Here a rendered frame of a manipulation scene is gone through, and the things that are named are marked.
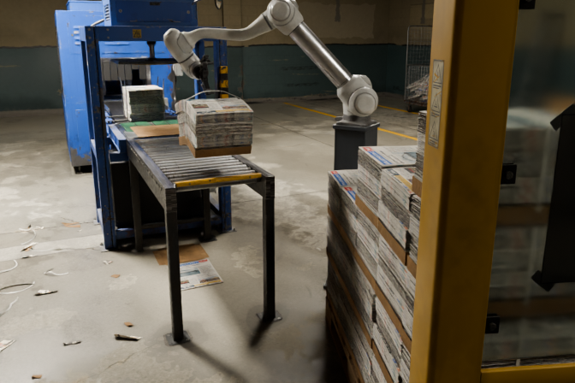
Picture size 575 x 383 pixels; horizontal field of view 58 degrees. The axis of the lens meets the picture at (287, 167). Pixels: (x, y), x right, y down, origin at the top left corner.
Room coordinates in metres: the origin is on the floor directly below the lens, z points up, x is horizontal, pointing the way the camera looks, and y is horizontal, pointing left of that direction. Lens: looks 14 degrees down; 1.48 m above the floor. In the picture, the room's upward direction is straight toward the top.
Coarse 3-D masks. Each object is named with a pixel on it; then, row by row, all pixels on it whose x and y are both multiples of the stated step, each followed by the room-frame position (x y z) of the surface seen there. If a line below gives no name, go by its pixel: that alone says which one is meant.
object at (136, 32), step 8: (80, 32) 3.92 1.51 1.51; (104, 32) 3.49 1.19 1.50; (112, 32) 3.51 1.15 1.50; (120, 32) 3.53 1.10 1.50; (128, 32) 3.56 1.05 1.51; (136, 32) 3.58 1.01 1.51; (144, 32) 3.60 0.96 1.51; (152, 32) 3.62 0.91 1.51; (160, 32) 3.64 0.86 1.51; (104, 40) 3.49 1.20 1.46; (112, 40) 3.51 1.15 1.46; (120, 40) 3.53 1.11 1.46; (128, 40) 3.55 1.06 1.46; (136, 40) 3.57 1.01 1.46; (144, 40) 3.60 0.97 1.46; (152, 40) 3.62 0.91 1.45; (160, 40) 3.64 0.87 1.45; (200, 40) 3.76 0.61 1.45; (208, 40) 3.78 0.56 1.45
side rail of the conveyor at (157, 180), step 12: (132, 144) 3.29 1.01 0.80; (132, 156) 3.28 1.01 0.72; (144, 156) 2.94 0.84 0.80; (144, 168) 2.84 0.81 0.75; (156, 168) 2.66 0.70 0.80; (156, 180) 2.49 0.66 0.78; (168, 180) 2.42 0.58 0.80; (156, 192) 2.52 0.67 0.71; (168, 192) 2.30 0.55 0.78; (168, 204) 2.30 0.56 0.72
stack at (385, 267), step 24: (336, 192) 2.30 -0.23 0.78; (336, 216) 2.30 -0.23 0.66; (360, 216) 1.90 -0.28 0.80; (336, 240) 2.28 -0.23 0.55; (360, 240) 1.88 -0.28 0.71; (384, 240) 1.59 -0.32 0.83; (336, 264) 2.29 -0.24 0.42; (384, 264) 1.59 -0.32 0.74; (336, 288) 2.28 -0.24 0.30; (360, 288) 1.83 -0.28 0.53; (384, 288) 1.56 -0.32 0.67; (336, 312) 2.27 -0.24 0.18; (360, 312) 1.83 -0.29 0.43; (384, 312) 1.55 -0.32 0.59; (336, 336) 2.31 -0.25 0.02; (360, 336) 1.82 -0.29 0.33; (384, 336) 1.55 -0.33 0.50; (360, 360) 1.82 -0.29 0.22; (384, 360) 1.51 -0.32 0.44
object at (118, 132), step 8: (176, 120) 4.33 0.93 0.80; (112, 128) 3.94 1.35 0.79; (120, 128) 3.93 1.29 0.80; (128, 128) 3.91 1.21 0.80; (112, 136) 3.92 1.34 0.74; (120, 136) 3.62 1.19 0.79; (128, 136) 3.59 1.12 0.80; (136, 136) 3.59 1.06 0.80; (152, 136) 3.60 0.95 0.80; (160, 136) 3.62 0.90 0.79; (168, 136) 3.63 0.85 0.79; (176, 136) 3.66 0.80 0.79; (120, 144) 3.50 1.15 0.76; (120, 152) 3.50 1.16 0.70
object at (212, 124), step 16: (192, 112) 2.42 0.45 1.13; (208, 112) 2.40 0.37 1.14; (224, 112) 2.42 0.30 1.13; (240, 112) 2.45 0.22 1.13; (192, 128) 2.43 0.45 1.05; (208, 128) 2.39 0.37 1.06; (224, 128) 2.43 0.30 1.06; (240, 128) 2.46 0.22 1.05; (192, 144) 2.46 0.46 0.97; (208, 144) 2.41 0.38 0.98; (224, 144) 2.45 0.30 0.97; (240, 144) 2.49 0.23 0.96
